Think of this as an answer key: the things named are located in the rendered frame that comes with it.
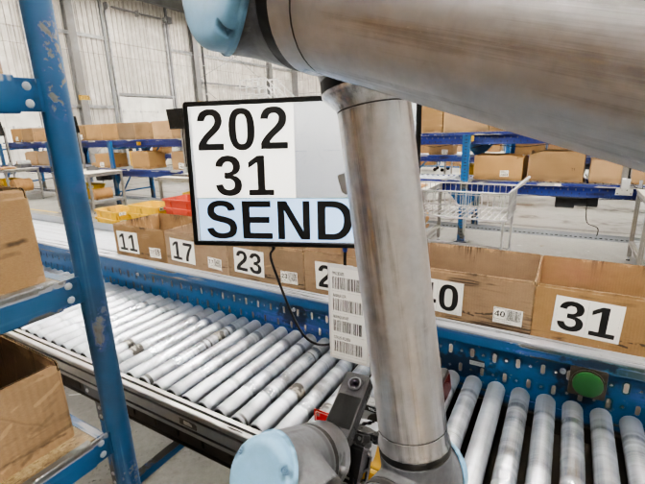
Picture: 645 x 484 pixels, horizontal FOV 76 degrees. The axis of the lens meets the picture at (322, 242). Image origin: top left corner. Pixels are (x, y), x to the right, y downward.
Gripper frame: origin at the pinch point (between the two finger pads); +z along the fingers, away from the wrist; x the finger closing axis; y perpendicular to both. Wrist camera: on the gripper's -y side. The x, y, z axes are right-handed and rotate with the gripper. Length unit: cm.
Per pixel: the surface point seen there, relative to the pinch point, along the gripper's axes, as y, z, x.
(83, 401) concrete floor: 60, 88, -202
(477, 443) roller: 3.6, 35.2, 14.4
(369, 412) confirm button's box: -1.5, 0.5, -1.7
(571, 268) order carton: -51, 77, 31
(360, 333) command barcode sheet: -15.4, -4.7, -4.5
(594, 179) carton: -236, 431, 55
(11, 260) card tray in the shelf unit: -15, -57, -21
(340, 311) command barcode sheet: -18.6, -6.6, -8.7
